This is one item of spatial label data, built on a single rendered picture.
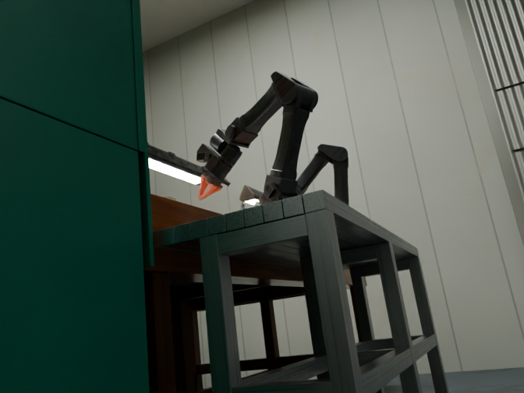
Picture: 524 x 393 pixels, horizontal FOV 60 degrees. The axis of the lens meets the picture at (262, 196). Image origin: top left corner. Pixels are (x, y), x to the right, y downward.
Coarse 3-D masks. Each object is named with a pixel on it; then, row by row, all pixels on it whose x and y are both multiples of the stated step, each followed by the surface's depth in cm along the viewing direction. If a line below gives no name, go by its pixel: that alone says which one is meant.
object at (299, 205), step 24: (312, 192) 89; (216, 216) 98; (240, 216) 95; (264, 216) 93; (288, 216) 90; (336, 216) 95; (360, 216) 112; (168, 240) 102; (192, 240) 101; (360, 240) 129; (384, 240) 135; (288, 264) 162; (360, 264) 191
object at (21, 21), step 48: (0, 0) 79; (48, 0) 89; (96, 0) 101; (0, 48) 76; (48, 48) 86; (96, 48) 97; (0, 96) 74; (48, 96) 83; (96, 96) 94; (144, 96) 108; (144, 144) 104
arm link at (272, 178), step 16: (304, 96) 122; (288, 112) 123; (304, 112) 124; (288, 128) 124; (304, 128) 125; (288, 144) 123; (288, 160) 123; (272, 176) 125; (288, 176) 124; (288, 192) 125
